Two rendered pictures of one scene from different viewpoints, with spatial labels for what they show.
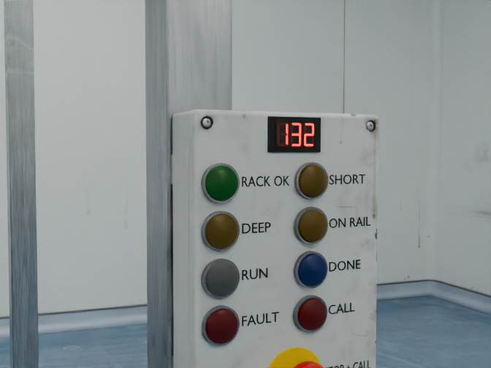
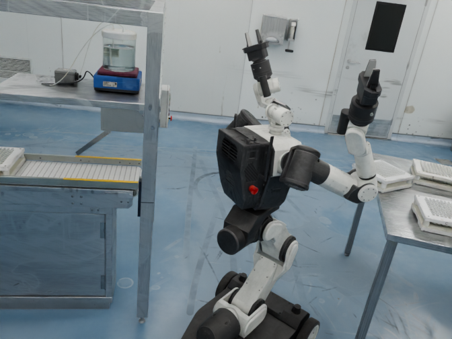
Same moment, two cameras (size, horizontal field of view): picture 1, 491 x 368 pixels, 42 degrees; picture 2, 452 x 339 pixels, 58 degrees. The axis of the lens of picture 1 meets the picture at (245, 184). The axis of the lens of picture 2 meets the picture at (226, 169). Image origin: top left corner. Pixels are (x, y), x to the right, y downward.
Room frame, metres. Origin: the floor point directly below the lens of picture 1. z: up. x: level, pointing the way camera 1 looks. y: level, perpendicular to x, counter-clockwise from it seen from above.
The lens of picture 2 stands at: (-0.68, 2.47, 1.72)
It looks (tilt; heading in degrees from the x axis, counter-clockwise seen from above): 24 degrees down; 286
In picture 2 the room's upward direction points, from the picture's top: 7 degrees clockwise
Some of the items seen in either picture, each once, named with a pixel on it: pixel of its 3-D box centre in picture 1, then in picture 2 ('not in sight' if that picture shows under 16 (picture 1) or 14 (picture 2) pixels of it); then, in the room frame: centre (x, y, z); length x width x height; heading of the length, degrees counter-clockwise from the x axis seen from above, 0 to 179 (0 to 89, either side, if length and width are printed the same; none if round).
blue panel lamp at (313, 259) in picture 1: (312, 269); not in sight; (0.52, -0.05, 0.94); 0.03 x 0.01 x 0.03; 116
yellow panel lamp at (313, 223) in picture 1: (312, 225); not in sight; (0.52, -0.05, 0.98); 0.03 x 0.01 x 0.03; 116
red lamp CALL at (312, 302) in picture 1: (311, 314); not in sight; (0.52, -0.05, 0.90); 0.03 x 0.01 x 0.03; 116
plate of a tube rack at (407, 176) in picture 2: not in sight; (383, 171); (-0.92, 0.13, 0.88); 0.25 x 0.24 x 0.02; 49
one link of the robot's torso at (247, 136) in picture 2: not in sight; (257, 164); (-0.37, 0.93, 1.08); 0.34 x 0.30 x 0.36; 138
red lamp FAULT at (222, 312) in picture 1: (221, 326); not in sight; (0.48, 0.02, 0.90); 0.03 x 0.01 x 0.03; 116
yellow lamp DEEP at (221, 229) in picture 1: (221, 231); not in sight; (0.48, 0.02, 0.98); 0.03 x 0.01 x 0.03; 116
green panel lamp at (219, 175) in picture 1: (221, 182); not in sight; (0.48, 0.02, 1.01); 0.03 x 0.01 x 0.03; 116
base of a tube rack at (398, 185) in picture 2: not in sight; (380, 178); (-0.92, 0.13, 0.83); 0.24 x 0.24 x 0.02; 49
